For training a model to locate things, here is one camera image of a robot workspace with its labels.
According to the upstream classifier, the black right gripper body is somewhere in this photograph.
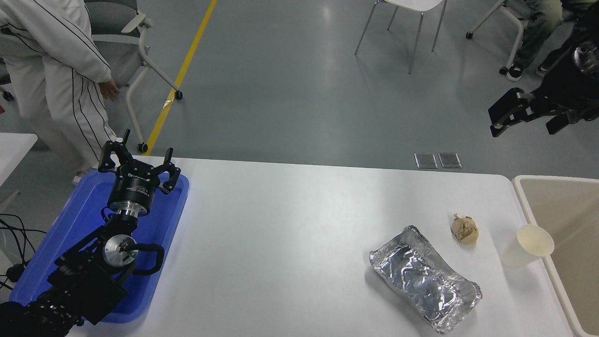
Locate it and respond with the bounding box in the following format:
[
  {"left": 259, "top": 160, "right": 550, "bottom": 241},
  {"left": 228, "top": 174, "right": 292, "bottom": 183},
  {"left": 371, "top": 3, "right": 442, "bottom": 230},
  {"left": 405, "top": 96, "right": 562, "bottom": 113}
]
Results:
[{"left": 533, "top": 49, "right": 599, "bottom": 115}]

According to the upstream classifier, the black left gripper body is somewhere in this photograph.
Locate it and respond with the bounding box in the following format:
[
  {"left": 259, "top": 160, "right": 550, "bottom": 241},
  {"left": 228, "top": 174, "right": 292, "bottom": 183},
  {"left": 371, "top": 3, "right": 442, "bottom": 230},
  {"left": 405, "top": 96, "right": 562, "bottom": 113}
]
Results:
[{"left": 108, "top": 166, "right": 161, "bottom": 209}]

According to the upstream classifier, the white paper cup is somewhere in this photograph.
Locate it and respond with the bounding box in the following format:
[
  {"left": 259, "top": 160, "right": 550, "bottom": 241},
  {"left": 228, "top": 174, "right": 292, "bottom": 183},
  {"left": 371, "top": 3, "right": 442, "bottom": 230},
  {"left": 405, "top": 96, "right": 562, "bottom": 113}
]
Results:
[{"left": 500, "top": 224, "right": 555, "bottom": 270}]

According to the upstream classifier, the person's left hand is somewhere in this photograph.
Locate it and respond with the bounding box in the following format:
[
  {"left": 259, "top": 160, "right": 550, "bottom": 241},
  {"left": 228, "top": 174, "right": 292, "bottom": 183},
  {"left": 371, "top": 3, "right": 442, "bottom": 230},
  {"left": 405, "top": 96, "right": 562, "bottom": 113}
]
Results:
[{"left": 100, "top": 79, "right": 121, "bottom": 102}]

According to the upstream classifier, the blue plastic tray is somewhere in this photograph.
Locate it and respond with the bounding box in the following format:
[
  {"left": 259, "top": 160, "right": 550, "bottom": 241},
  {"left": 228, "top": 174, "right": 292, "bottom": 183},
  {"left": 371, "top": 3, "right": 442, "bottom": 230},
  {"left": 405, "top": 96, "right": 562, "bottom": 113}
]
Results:
[{"left": 9, "top": 169, "right": 190, "bottom": 324}]

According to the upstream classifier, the seated person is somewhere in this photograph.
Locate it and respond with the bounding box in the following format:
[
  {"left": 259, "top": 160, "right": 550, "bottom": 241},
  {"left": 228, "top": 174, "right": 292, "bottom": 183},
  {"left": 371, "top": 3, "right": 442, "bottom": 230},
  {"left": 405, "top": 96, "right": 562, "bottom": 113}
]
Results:
[{"left": 507, "top": 0, "right": 599, "bottom": 82}]

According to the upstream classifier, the large pale bin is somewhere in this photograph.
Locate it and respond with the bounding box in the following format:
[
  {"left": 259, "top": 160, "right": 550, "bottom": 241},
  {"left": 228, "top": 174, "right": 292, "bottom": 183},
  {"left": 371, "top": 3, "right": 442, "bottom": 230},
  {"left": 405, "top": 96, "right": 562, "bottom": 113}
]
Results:
[{"left": 511, "top": 175, "right": 599, "bottom": 337}]

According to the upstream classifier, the small white table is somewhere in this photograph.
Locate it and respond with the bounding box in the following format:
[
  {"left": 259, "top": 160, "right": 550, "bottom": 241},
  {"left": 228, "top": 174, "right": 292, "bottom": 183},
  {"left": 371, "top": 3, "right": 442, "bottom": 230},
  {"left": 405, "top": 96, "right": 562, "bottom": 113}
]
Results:
[{"left": 0, "top": 133, "right": 38, "bottom": 211}]

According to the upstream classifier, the grey chair with black castor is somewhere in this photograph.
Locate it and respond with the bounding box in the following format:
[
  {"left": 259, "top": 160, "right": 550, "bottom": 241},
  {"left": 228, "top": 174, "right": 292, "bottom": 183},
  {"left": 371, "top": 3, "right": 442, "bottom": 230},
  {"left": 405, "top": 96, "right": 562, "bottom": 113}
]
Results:
[{"left": 0, "top": 59, "right": 15, "bottom": 102}]

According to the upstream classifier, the crumpled tan paper ball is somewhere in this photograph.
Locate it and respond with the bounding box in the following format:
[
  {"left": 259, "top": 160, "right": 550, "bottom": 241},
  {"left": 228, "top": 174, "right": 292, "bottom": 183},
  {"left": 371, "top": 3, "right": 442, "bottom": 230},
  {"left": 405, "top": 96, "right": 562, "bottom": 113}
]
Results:
[{"left": 451, "top": 213, "right": 479, "bottom": 245}]

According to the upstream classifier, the white chair with metal legs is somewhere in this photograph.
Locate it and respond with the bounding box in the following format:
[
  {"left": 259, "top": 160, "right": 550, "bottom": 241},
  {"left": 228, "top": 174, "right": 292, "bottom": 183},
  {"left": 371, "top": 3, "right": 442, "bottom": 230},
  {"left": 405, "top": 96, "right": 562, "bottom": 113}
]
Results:
[{"left": 354, "top": 0, "right": 447, "bottom": 74}]

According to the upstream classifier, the crumpled foil tray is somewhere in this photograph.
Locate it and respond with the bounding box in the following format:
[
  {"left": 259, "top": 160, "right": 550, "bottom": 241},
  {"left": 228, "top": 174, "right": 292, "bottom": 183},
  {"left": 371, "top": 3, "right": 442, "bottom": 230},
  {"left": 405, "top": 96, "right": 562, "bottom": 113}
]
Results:
[{"left": 369, "top": 226, "right": 482, "bottom": 334}]

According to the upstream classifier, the white frame chair with castors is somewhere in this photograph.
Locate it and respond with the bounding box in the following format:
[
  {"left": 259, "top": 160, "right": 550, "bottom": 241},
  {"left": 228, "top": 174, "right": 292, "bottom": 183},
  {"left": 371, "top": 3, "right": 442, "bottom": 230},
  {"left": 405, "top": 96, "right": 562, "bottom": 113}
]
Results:
[{"left": 466, "top": 0, "right": 532, "bottom": 75}]

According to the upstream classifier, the grey chair with white frame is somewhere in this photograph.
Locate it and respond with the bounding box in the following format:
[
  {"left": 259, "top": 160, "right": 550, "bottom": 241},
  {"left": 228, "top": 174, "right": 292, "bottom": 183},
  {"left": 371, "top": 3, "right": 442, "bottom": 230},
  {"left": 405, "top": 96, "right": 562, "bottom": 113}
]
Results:
[{"left": 84, "top": 0, "right": 184, "bottom": 154}]

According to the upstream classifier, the black cable with plug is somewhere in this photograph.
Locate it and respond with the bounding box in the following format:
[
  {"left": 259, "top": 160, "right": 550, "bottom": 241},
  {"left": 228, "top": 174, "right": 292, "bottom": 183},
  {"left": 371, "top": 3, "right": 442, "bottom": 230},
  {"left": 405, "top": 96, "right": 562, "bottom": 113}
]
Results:
[{"left": 0, "top": 213, "right": 47, "bottom": 292}]

